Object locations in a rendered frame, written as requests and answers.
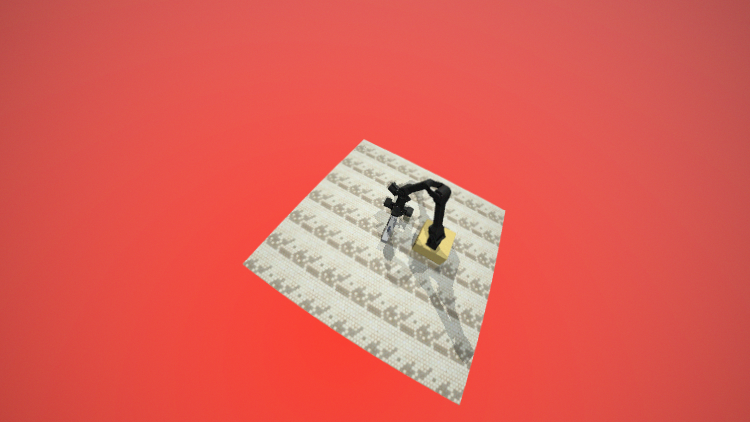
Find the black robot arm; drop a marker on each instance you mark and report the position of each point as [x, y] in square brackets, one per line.
[441, 195]

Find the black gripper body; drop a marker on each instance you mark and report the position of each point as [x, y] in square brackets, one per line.
[407, 210]

